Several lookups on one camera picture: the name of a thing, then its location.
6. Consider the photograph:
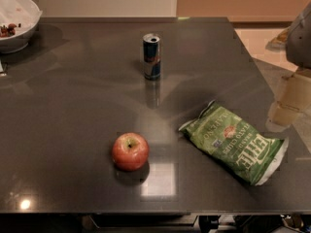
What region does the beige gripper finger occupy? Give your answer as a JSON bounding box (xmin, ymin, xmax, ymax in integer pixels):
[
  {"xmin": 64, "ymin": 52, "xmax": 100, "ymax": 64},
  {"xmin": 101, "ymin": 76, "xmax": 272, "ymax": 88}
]
[
  {"xmin": 275, "ymin": 67, "xmax": 311, "ymax": 112},
  {"xmin": 266, "ymin": 101, "xmax": 299, "ymax": 128}
]

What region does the green jalapeno chip bag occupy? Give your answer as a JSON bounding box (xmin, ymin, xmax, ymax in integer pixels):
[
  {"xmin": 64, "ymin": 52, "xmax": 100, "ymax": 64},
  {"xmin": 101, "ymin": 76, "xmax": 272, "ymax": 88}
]
[{"xmin": 179, "ymin": 101, "xmax": 289, "ymax": 185}]

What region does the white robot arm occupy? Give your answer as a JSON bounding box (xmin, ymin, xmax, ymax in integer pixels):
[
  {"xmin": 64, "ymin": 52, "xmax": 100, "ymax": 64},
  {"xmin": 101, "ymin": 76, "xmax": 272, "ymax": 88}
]
[{"xmin": 266, "ymin": 3, "xmax": 311, "ymax": 132}]

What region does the blue silver redbull can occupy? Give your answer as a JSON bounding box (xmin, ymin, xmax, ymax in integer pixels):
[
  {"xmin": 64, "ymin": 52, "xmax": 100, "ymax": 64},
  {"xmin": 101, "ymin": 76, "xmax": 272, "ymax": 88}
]
[{"xmin": 143, "ymin": 33, "xmax": 160, "ymax": 80}]

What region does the red apple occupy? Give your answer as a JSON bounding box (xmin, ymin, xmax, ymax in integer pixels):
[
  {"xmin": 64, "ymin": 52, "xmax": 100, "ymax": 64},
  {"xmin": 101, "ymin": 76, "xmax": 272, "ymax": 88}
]
[{"xmin": 112, "ymin": 133, "xmax": 150, "ymax": 172}]

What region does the white bowl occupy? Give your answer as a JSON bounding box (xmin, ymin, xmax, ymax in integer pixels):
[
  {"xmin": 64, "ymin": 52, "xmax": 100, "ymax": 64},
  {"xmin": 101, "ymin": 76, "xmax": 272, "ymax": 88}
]
[{"xmin": 0, "ymin": 0, "xmax": 42, "ymax": 53}]

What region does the white napkin in bowl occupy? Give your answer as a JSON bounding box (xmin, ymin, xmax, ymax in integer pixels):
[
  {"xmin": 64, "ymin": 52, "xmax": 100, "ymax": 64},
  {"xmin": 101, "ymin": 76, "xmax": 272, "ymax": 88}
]
[{"xmin": 0, "ymin": 0, "xmax": 33, "ymax": 26}]

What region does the red fruit in bowl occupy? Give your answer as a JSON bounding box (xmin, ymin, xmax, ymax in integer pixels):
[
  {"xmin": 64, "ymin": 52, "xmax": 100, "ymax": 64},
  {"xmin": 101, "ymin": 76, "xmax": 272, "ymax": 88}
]
[{"xmin": 0, "ymin": 23, "xmax": 21, "ymax": 38}]

